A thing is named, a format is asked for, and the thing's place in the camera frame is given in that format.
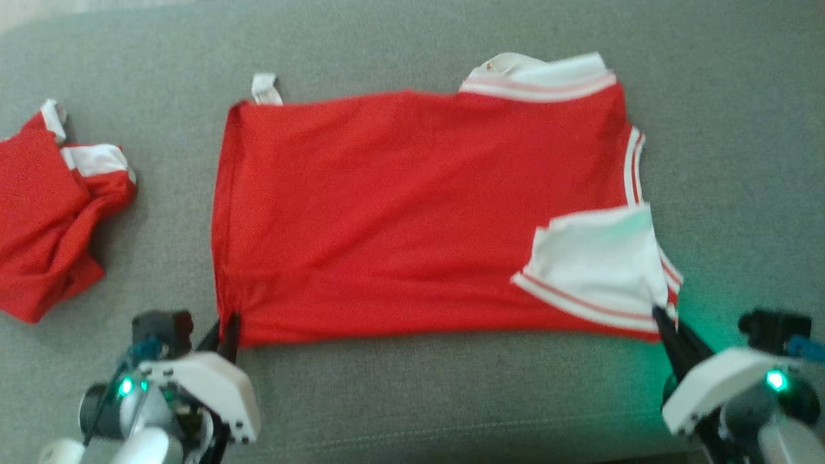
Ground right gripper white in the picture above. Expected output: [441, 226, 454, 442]
[652, 306, 820, 464]

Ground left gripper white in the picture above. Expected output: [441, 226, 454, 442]
[79, 313, 262, 464]

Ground red shirt white striped sleeves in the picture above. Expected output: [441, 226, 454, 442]
[211, 52, 684, 349]

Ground red garment white trim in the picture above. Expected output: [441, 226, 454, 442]
[0, 98, 138, 324]

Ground grey fabric sofa seat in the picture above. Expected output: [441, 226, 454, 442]
[0, 0, 825, 464]

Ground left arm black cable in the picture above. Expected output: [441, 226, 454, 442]
[84, 338, 162, 445]

